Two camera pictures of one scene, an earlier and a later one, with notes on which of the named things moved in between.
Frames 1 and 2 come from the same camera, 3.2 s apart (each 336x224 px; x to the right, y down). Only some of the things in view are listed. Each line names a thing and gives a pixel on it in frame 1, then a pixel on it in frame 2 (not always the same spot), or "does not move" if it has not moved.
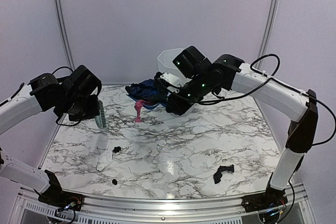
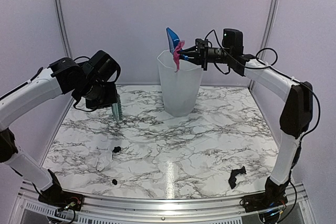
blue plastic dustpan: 151,98 -> 174,39
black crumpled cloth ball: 116,149 does not move
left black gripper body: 81,110 -> 97,97
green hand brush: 101,120 -> 116,108
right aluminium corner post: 271,17 does not move
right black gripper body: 183,106 -> 204,54
